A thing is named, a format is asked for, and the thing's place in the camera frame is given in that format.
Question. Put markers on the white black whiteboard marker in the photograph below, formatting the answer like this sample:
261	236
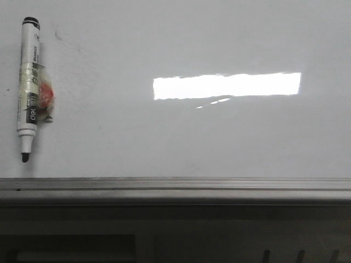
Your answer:
36	95

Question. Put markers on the white whiteboard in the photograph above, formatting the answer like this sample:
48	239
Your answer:
184	89

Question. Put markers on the grey cabinet below whiteboard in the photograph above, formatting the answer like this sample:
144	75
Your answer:
176	234

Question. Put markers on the aluminium whiteboard tray rail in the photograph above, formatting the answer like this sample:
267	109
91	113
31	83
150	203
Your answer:
174	191

